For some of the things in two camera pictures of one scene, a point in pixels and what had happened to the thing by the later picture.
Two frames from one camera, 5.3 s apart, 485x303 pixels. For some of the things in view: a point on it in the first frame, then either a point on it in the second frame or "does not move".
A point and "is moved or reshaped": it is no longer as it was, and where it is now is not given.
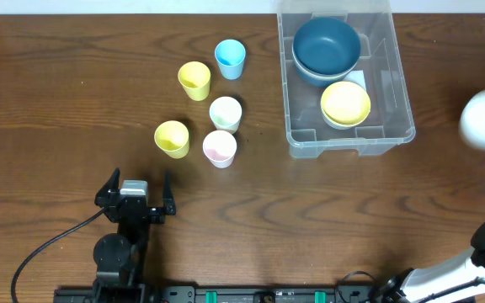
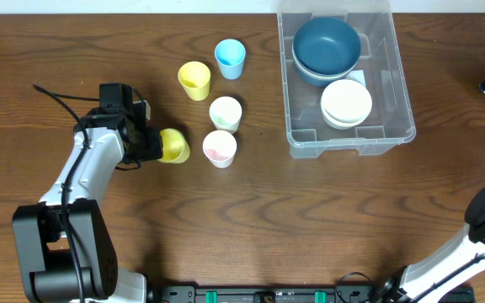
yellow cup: x=173 y=137 is moved or reshaped
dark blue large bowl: x=323 y=71 does not move
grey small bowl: x=333 y=124 does not move
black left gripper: x=134 y=211 → x=153 y=145
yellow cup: x=195 y=79 does not move
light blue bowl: x=322 y=61 does not move
